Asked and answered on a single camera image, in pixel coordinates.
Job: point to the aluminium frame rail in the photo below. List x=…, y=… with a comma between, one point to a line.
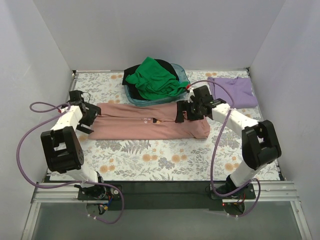
x=271, y=210

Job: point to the black t-shirt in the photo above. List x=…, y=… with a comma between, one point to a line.
x=133, y=72

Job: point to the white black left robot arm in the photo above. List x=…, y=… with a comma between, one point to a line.
x=62, y=148

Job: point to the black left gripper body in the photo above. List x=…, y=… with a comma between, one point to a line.
x=91, y=115

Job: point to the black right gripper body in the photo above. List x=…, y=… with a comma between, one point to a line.
x=181, y=111

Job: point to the floral patterned table mat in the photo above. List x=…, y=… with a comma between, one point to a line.
x=161, y=160

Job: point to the folded purple t-shirt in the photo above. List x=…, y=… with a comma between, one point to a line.
x=237, y=92

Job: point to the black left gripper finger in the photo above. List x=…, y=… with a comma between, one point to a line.
x=84, y=129
x=94, y=110

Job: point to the pink graphic t-shirt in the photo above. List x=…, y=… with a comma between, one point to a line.
x=155, y=122

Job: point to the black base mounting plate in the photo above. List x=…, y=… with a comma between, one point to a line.
x=168, y=195

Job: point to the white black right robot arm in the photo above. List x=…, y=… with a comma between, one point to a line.
x=260, y=144

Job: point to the green t-shirt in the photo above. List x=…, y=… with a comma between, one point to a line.
x=155, y=80

